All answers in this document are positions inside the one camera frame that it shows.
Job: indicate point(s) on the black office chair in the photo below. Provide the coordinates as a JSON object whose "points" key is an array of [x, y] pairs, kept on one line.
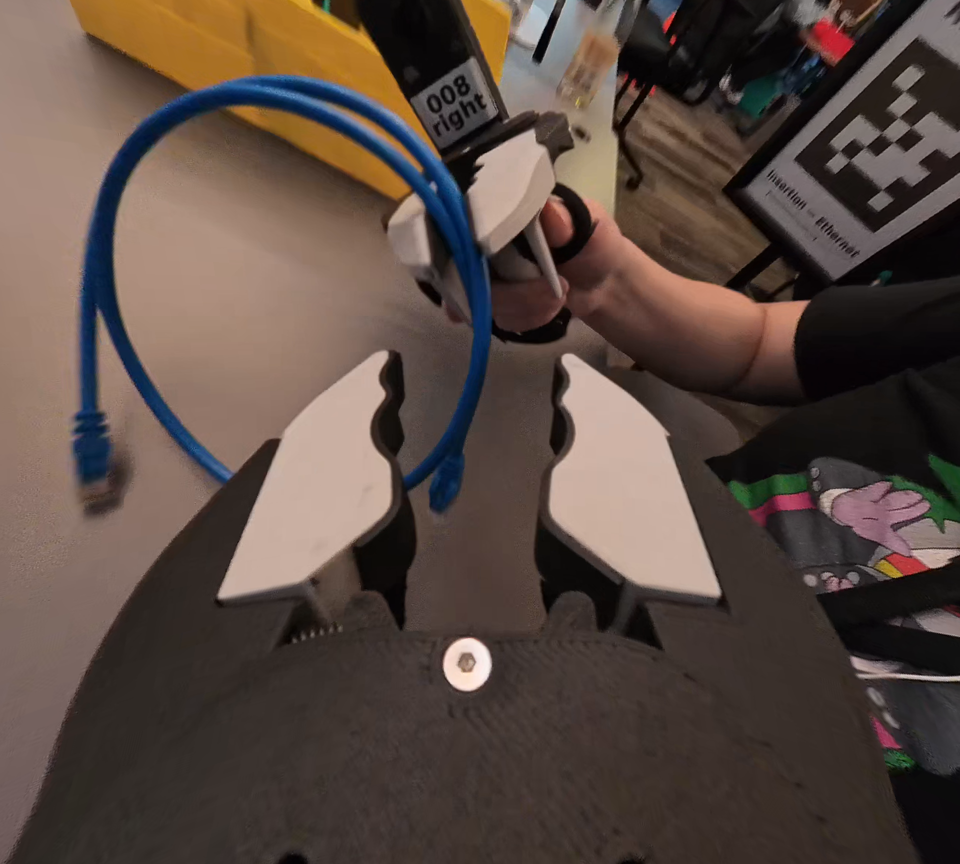
{"points": [[675, 46]]}

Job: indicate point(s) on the person's right hand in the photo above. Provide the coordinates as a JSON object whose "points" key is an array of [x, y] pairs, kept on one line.
{"points": [[600, 279]]}

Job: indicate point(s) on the clear plastic bottle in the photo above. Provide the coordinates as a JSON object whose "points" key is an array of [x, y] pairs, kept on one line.
{"points": [[592, 61]]}

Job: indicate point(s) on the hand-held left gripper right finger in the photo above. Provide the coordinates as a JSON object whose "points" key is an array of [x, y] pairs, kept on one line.
{"points": [[622, 496]]}

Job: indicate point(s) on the yellow plastic bin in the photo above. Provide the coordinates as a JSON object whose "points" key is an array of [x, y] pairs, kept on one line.
{"points": [[187, 1]]}

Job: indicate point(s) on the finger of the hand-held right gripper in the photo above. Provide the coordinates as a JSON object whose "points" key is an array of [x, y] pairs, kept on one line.
{"points": [[411, 234], [510, 193]]}

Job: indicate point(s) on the black framed marker sign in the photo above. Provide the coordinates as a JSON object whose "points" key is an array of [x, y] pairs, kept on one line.
{"points": [[885, 129]]}

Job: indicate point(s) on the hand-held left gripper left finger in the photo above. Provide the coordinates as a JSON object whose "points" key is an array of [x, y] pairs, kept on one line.
{"points": [[315, 489]]}

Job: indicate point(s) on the person's right forearm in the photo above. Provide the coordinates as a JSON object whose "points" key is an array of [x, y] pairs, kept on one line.
{"points": [[697, 324]]}

